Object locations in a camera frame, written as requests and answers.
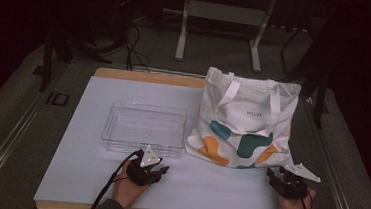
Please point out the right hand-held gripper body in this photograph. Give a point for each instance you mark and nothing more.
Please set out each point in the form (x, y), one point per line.
(292, 188)

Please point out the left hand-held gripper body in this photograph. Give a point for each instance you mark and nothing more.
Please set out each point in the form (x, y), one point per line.
(145, 160)

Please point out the clear plastic tray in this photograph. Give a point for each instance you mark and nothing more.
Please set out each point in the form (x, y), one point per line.
(145, 128)

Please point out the white tote bag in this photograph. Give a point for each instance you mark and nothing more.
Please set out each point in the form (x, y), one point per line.
(249, 123)

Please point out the person's left hand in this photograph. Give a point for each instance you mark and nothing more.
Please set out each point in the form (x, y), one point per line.
(126, 190)

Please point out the black metal stand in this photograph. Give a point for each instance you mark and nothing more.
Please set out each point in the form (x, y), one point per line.
(47, 60)
(321, 95)

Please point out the metal floor rail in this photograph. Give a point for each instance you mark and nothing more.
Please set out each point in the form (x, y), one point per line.
(338, 176)
(6, 144)

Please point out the black floor bracket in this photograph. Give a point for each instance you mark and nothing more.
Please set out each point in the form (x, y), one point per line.
(57, 98)

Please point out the white metal stand frame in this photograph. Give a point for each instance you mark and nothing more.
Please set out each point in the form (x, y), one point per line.
(224, 12)

